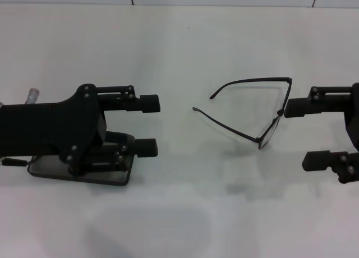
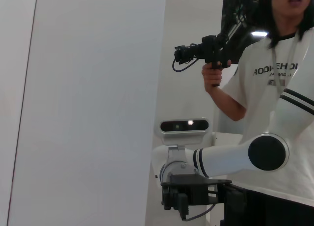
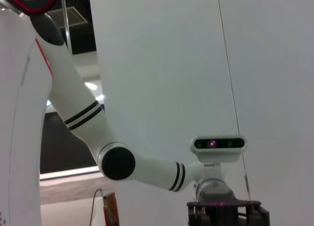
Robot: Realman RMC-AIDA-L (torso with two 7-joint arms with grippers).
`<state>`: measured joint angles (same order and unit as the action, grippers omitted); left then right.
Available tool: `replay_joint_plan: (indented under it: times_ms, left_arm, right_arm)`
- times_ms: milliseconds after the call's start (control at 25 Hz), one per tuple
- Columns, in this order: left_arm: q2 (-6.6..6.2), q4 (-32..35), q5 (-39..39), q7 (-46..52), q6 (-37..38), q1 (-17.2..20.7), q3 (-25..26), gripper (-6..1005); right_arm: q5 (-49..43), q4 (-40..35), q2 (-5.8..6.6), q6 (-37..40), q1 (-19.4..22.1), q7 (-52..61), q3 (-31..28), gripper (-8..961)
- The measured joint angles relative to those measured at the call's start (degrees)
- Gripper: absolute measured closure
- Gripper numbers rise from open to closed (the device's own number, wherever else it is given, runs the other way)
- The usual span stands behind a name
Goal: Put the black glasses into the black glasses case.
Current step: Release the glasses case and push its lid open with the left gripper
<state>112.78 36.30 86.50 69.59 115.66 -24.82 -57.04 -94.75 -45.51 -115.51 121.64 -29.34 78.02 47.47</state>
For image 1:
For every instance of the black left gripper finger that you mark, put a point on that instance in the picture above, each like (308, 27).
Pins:
(150, 103)
(146, 148)

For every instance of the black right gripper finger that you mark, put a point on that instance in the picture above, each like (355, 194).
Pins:
(317, 161)
(297, 108)

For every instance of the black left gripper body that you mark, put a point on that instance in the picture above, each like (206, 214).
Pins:
(42, 129)

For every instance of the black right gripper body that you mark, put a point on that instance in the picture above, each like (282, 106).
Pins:
(354, 123)

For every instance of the black glasses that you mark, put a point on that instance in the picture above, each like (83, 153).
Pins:
(279, 112)

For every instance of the black glasses case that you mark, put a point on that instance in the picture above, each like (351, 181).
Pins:
(112, 179)

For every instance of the left gripper silver plug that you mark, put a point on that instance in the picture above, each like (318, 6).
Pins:
(33, 96)

